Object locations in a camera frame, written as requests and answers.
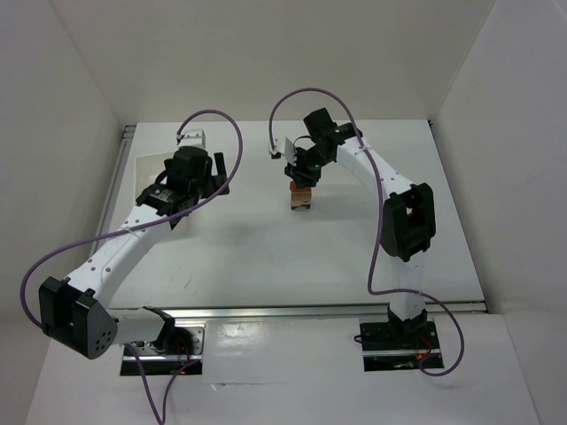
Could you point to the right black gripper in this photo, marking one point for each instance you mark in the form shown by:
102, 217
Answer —
301, 175

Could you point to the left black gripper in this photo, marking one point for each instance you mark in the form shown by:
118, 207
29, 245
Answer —
217, 178

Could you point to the orange triangular wood block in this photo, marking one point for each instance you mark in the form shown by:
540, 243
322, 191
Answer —
296, 189

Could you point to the long light wood block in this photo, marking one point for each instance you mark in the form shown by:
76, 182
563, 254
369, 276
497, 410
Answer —
301, 199

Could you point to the white plastic bin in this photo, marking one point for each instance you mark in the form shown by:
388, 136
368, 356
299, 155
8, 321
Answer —
146, 170

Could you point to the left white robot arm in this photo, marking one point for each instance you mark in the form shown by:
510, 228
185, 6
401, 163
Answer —
76, 312

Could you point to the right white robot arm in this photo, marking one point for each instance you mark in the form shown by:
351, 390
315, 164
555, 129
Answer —
406, 209

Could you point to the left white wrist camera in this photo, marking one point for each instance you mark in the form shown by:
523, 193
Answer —
192, 137

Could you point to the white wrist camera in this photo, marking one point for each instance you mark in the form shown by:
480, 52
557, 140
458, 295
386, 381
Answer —
192, 137
282, 148

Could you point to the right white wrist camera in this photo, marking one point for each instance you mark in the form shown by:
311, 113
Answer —
282, 148

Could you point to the left aluminium rail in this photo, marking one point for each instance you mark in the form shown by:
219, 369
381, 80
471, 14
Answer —
105, 218

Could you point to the aluminium rail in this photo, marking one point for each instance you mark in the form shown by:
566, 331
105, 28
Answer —
105, 218
183, 316

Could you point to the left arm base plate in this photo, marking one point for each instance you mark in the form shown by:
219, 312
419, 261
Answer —
184, 354

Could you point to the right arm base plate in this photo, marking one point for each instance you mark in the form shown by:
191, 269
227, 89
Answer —
382, 352

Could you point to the front aluminium rail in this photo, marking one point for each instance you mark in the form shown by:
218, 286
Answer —
183, 316

